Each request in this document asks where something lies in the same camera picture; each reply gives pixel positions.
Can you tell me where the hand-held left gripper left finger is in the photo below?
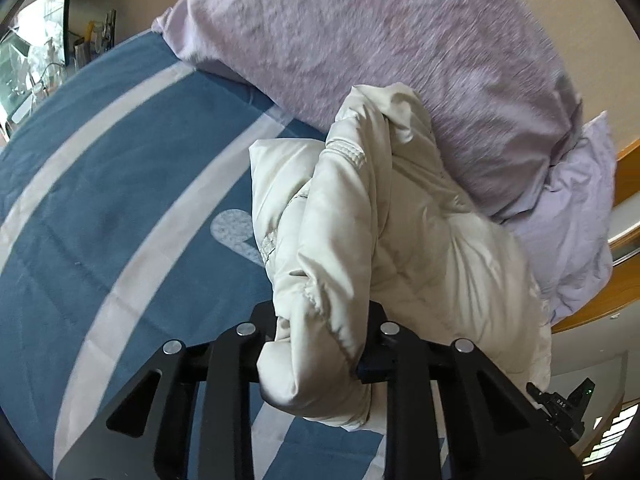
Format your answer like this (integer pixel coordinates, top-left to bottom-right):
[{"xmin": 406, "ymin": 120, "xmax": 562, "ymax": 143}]
[{"xmin": 52, "ymin": 304, "xmax": 279, "ymax": 480}]

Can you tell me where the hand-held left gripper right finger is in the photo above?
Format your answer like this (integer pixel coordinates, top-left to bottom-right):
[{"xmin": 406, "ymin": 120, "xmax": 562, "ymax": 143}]
[{"xmin": 354, "ymin": 302, "xmax": 586, "ymax": 480}]

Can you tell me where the white puffer jacket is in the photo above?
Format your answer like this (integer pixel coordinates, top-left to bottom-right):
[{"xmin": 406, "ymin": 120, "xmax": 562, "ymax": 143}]
[{"xmin": 248, "ymin": 83, "xmax": 553, "ymax": 433}]

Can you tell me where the lavender pillow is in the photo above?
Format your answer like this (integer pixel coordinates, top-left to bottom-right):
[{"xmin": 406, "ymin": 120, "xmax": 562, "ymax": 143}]
[
  {"xmin": 151, "ymin": 0, "xmax": 584, "ymax": 222},
  {"xmin": 500, "ymin": 110, "xmax": 617, "ymax": 327}
]

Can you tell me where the blue white striped bed sheet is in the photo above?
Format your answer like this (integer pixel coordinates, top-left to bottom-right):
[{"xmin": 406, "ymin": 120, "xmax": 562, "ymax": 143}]
[{"xmin": 0, "ymin": 27, "xmax": 401, "ymax": 480}]

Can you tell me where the black flat screen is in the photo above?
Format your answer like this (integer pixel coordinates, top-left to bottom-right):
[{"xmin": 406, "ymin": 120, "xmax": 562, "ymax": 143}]
[{"xmin": 63, "ymin": 0, "xmax": 77, "ymax": 67}]

